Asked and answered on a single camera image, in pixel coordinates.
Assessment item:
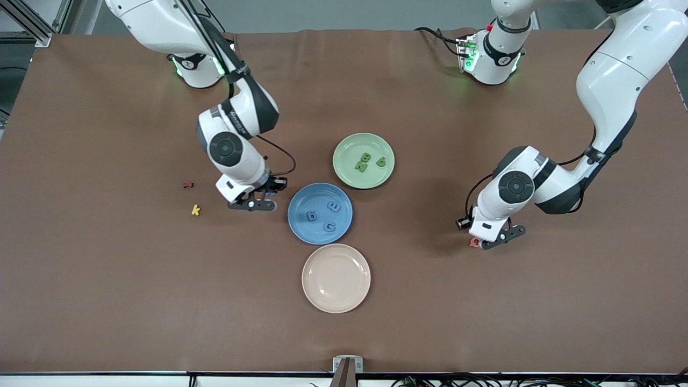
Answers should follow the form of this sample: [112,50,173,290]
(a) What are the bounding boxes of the black cable bundle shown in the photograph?
[390,372,688,387]

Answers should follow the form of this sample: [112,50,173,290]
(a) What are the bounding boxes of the green plate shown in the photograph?
[332,132,396,190]

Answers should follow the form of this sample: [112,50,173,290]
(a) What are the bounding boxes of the aluminium frame post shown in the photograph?
[0,0,53,48]

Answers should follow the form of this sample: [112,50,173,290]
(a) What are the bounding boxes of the beige plate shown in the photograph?
[301,243,371,314]

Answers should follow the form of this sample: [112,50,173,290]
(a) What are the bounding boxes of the black arm base cable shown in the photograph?
[414,26,462,57]

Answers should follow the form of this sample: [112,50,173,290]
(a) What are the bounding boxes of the blue plate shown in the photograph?
[288,183,354,246]

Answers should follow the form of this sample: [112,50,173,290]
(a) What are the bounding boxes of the grey metal mount bracket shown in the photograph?
[329,355,364,387]

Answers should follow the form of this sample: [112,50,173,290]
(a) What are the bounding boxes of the white table edge rail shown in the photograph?
[0,372,688,387]

